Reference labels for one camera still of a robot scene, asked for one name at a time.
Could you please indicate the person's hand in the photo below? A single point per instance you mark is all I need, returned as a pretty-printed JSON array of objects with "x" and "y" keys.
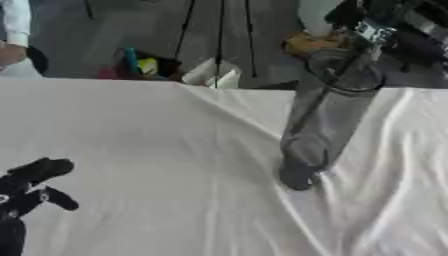
[{"x": 10, "y": 55}]

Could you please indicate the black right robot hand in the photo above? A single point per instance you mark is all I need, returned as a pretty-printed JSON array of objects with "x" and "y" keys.
[{"x": 417, "y": 46}]

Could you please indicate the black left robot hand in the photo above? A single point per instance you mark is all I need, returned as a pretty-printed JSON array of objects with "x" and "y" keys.
[{"x": 23, "y": 186}]

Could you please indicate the orange flower with dark stem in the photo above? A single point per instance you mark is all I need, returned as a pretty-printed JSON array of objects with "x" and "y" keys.
[{"x": 312, "y": 43}]

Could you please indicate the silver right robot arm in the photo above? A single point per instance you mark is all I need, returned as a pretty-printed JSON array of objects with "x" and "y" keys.
[{"x": 429, "y": 15}]

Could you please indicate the clear glass vase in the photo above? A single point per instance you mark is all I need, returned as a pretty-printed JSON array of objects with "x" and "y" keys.
[{"x": 332, "y": 116}]

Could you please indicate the colourful bag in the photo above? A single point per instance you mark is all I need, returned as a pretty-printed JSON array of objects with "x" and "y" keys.
[{"x": 140, "y": 66}]

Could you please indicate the black tripod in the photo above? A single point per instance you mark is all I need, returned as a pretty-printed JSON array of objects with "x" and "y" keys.
[{"x": 219, "y": 40}]

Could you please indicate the white paper bag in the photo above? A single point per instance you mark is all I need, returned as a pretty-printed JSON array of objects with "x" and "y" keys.
[{"x": 213, "y": 75}]

